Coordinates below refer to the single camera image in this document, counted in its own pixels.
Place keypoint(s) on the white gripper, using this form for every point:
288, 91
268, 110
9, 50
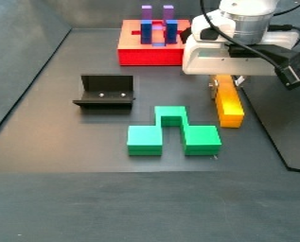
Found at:
207, 48

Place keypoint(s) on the green stepped block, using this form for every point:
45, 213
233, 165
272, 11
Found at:
198, 139

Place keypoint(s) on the yellow rectangular block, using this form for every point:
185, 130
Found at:
229, 106

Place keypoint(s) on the blue U-shaped block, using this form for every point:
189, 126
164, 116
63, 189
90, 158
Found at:
158, 33

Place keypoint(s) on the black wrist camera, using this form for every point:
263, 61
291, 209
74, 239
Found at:
281, 58

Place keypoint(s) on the black angle bracket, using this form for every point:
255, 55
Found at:
106, 91

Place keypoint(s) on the purple U-shaped block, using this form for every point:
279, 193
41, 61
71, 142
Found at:
157, 15

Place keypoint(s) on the red puzzle board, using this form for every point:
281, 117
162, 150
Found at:
136, 54

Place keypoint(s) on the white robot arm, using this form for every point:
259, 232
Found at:
232, 41

